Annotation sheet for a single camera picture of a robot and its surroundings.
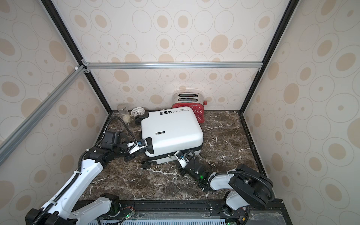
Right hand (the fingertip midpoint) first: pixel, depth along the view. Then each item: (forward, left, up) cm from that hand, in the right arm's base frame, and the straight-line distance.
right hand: (181, 157), depth 85 cm
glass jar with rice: (+33, +46, +3) cm, 57 cm away
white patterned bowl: (+42, +39, -3) cm, 57 cm away
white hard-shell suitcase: (+8, +8, +14) cm, 18 cm away
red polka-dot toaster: (+43, -7, +9) cm, 45 cm away
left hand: (0, +22, +12) cm, 25 cm away
